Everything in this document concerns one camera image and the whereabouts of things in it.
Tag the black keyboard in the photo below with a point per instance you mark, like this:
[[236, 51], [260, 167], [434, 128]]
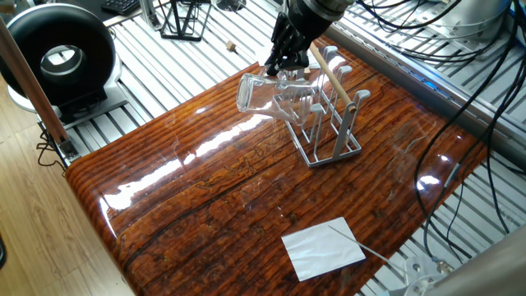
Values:
[[119, 6]]

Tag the brown wooden post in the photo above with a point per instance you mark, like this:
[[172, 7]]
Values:
[[33, 82]]

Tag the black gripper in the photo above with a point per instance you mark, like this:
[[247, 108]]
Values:
[[300, 25]]

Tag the black round fan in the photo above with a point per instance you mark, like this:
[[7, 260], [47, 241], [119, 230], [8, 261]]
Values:
[[25, 33]]

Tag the flat white paper sheet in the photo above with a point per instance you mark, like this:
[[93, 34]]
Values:
[[323, 247]]

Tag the small wooden cube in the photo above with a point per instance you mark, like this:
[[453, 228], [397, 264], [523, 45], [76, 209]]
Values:
[[232, 45]]

